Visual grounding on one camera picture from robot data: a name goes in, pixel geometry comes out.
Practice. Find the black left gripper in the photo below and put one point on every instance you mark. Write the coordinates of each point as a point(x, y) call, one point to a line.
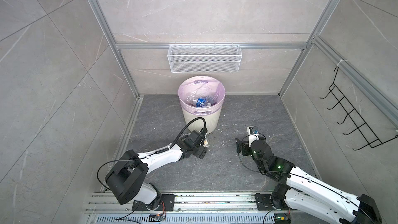
point(202, 152)

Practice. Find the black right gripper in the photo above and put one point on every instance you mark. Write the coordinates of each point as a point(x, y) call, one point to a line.
point(245, 145)

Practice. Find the crushed bottle blue label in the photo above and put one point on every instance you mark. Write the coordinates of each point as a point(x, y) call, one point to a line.
point(201, 102)

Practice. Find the clear bottle blue label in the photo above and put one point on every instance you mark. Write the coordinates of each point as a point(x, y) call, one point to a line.
point(212, 99)

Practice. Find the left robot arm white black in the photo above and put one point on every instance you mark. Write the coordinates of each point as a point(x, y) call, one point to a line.
point(126, 179)

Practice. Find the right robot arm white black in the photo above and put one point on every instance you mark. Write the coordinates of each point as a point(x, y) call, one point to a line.
point(298, 190)

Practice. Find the cream ribbed waste bin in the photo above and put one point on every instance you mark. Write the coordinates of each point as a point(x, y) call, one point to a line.
point(201, 115)

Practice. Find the pink bin liner bag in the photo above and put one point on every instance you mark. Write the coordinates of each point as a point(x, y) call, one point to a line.
point(199, 84)

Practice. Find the white wire mesh basket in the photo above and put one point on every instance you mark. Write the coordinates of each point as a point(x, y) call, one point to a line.
point(214, 58)

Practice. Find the aluminium rail base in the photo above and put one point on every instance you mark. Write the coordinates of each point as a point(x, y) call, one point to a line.
point(194, 208)

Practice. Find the black wire hook rack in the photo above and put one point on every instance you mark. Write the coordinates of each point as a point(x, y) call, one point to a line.
point(351, 113)

